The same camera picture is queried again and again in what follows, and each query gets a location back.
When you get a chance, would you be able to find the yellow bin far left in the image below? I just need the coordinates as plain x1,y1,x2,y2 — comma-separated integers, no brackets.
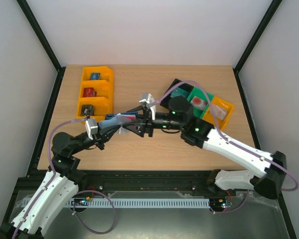
81,66,114,83

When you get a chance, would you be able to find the dark card in yellow bin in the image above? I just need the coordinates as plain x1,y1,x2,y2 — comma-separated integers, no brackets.
80,105,94,116

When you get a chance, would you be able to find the left black frame post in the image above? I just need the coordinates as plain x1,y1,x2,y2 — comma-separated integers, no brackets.
16,0,65,73

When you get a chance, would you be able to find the black bin right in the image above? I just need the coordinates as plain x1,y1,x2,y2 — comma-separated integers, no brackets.
159,83,194,109

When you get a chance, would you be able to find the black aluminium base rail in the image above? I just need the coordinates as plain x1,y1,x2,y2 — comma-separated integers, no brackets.
14,170,280,197

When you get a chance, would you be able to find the blue card in yellow bin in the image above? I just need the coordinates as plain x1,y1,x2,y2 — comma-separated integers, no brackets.
90,72,100,80

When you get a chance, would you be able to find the blue leather card holder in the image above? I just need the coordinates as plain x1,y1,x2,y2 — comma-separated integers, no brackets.
98,113,138,124

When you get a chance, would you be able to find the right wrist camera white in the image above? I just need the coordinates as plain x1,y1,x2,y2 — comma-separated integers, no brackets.
139,92,156,120

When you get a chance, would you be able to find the purple cable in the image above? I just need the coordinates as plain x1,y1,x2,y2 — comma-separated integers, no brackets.
149,79,299,215
11,118,117,239

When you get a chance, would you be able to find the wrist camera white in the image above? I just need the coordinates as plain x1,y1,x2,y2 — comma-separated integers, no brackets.
85,118,98,140
139,92,156,120

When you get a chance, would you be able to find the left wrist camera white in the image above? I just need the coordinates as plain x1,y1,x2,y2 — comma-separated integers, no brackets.
85,118,98,140

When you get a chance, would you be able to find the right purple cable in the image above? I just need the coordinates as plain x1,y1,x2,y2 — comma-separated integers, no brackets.
149,79,299,215

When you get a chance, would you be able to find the right black frame post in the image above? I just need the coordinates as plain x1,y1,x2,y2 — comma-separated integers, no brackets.
234,0,284,73

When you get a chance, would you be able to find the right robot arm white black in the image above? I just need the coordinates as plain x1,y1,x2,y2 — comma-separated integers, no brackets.
122,97,287,199

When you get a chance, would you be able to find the red credit card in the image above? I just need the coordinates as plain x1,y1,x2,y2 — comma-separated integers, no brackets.
122,115,137,121

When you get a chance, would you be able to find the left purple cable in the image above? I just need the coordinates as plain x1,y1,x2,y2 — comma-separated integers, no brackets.
11,118,117,239

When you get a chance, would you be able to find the red card in green bin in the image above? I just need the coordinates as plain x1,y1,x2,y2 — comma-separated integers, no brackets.
190,96,208,111

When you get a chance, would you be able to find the green bin right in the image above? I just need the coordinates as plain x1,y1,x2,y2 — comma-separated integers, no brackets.
187,88,209,118

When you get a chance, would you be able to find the slotted grey cable duct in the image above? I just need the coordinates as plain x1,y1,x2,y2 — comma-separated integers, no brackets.
77,198,210,209

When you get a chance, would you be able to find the yellow bin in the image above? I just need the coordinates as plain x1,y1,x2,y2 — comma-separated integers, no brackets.
202,96,235,131
79,80,114,99
76,97,113,121
81,66,114,83

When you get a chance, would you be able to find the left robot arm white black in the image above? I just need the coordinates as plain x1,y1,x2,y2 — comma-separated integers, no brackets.
0,117,135,239

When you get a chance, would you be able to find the black frame post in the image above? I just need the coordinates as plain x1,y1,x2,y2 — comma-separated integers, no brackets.
16,0,65,73
234,0,284,73

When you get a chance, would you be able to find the yellow bin right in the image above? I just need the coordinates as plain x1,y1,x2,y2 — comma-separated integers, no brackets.
202,96,235,131

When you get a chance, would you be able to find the yellow bin middle left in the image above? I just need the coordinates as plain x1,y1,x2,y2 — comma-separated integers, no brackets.
79,80,114,99

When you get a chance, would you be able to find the pale card in yellow bin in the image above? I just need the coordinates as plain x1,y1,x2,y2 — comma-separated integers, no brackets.
210,104,228,120

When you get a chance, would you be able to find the red card in yellow bin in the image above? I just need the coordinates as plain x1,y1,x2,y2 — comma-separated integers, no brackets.
82,88,97,98

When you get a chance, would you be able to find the yellow bin near left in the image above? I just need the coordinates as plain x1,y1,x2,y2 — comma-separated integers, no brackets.
76,97,113,121

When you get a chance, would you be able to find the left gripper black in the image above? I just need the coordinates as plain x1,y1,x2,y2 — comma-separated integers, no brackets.
70,122,121,155

